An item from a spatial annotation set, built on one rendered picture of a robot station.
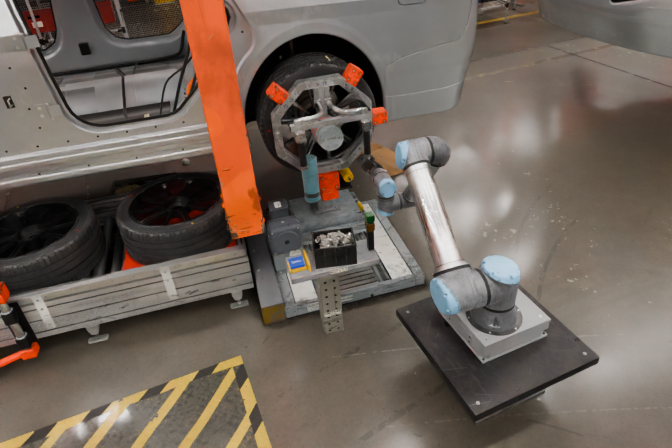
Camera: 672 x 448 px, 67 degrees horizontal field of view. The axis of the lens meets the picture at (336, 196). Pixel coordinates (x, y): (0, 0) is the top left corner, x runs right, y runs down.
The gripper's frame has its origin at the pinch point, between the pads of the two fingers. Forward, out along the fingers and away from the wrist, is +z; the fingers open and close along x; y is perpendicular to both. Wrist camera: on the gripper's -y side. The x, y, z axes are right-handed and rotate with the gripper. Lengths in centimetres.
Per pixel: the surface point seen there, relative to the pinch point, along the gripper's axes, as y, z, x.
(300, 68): -58, 9, 17
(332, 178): -6.6, -1.0, -20.5
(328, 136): -32.6, -14.5, 0.5
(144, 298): -62, -28, -121
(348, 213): 22.7, 6.1, -35.6
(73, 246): -101, -6, -124
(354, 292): 24, -46, -56
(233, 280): -29, -28, -90
